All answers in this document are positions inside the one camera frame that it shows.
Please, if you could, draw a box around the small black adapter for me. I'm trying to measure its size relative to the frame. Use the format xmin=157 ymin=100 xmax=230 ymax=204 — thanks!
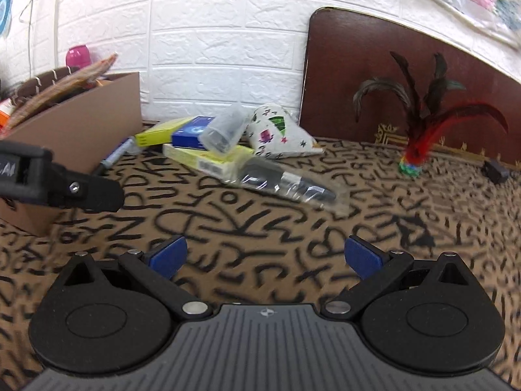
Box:
xmin=481 ymin=160 xmax=510 ymax=184

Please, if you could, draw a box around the brown striped glasses case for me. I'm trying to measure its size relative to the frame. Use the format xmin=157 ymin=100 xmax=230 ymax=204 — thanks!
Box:
xmin=10 ymin=66 xmax=79 ymax=107

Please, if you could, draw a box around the white patterned fabric pouch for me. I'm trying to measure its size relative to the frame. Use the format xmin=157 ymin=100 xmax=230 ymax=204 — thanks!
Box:
xmin=246 ymin=103 xmax=323 ymax=159

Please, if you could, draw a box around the flat yellow medicine box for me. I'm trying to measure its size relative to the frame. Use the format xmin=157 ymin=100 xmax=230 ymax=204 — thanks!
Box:
xmin=162 ymin=144 xmax=253 ymax=180

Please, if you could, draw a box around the blue medicine box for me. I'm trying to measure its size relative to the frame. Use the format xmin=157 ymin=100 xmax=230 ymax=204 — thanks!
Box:
xmin=170 ymin=117 xmax=214 ymax=150

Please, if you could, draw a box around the pink thermos bottle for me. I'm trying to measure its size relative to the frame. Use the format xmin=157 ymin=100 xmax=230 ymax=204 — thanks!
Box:
xmin=65 ymin=45 xmax=92 ymax=69

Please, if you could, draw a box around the black item in plastic bag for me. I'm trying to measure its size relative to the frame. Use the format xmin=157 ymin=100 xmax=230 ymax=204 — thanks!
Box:
xmin=225 ymin=156 xmax=350 ymax=215

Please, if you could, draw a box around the black marker pen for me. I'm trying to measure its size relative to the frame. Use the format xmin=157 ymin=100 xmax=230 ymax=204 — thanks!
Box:
xmin=92 ymin=137 xmax=136 ymax=176

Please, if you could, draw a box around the letter pattern table mat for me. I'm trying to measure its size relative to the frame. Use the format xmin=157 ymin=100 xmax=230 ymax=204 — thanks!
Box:
xmin=1 ymin=139 xmax=520 ymax=388

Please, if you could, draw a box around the dark wooden chair back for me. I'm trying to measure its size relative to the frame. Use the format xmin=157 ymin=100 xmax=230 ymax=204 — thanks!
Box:
xmin=299 ymin=7 xmax=520 ymax=167

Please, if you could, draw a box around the white wall cable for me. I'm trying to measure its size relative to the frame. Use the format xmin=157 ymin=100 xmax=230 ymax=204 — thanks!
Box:
xmin=18 ymin=0 xmax=48 ymax=79

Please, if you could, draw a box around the feather shuttlecock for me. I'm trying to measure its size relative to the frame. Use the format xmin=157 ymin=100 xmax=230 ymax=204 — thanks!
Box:
xmin=352 ymin=51 xmax=509 ymax=178

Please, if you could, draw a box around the yellow-green medicine box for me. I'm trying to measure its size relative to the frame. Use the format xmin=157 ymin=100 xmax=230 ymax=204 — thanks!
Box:
xmin=135 ymin=117 xmax=194 ymax=148

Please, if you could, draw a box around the brown cardboard box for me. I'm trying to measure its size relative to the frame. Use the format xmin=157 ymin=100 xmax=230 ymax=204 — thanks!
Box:
xmin=1 ymin=72 xmax=142 ymax=236

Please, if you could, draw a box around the clear plastic container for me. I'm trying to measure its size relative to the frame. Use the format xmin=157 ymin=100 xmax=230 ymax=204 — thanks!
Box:
xmin=200 ymin=104 xmax=253 ymax=155

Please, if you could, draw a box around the orange white packet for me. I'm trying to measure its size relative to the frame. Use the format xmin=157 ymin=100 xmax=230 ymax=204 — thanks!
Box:
xmin=0 ymin=98 xmax=16 ymax=129

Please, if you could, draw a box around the tan snack packet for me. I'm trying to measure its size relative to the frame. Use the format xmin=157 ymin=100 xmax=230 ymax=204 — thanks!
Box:
xmin=2 ymin=53 xmax=118 ymax=134

